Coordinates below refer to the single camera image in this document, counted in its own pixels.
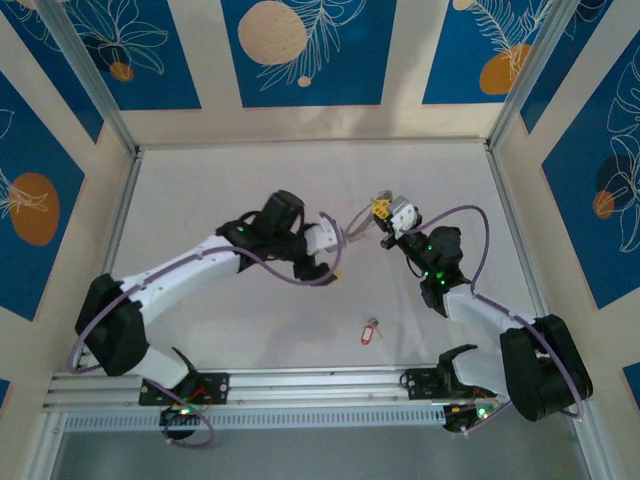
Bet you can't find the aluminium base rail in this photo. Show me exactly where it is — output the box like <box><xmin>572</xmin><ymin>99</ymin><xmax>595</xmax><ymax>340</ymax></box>
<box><xmin>42</xmin><ymin>367</ymin><xmax>596</xmax><ymax>412</ymax></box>

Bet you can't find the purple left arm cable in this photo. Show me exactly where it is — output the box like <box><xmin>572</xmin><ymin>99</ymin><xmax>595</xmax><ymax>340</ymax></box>
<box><xmin>67</xmin><ymin>210</ymin><xmax>347</xmax><ymax>449</ymax></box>

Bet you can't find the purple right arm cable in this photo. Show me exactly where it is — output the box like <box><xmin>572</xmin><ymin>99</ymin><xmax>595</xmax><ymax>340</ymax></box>
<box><xmin>414</xmin><ymin>205</ymin><xmax>586</xmax><ymax>441</ymax></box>

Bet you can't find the grey slotted cable duct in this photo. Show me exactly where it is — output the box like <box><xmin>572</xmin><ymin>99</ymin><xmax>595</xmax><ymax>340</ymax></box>
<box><xmin>62</xmin><ymin>403</ymin><xmax>449</xmax><ymax>434</ymax></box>

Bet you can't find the black controller board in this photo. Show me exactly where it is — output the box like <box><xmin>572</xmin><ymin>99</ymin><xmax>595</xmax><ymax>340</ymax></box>
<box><xmin>158</xmin><ymin>403</ymin><xmax>204</xmax><ymax>442</ymax></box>
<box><xmin>442</xmin><ymin>399</ymin><xmax>501</xmax><ymax>436</ymax></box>

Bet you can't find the aluminium frame post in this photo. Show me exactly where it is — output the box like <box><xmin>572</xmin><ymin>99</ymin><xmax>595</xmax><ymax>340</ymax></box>
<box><xmin>34</xmin><ymin>0</ymin><xmax>144</xmax><ymax>159</ymax></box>
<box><xmin>484</xmin><ymin>0</ymin><xmax>589</xmax><ymax>151</ymax></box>

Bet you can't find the aluminium side rail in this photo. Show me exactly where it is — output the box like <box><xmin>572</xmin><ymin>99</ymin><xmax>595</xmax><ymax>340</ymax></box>
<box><xmin>69</xmin><ymin>147</ymin><xmax>147</xmax><ymax>374</ymax></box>
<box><xmin>483</xmin><ymin>142</ymin><xmax>551</xmax><ymax>321</ymax></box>

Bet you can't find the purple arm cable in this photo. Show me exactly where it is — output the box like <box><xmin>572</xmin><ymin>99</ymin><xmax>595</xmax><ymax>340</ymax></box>
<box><xmin>414</xmin><ymin>205</ymin><xmax>586</xmax><ymax>441</ymax></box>
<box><xmin>67</xmin><ymin>210</ymin><xmax>347</xmax><ymax>449</ymax></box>

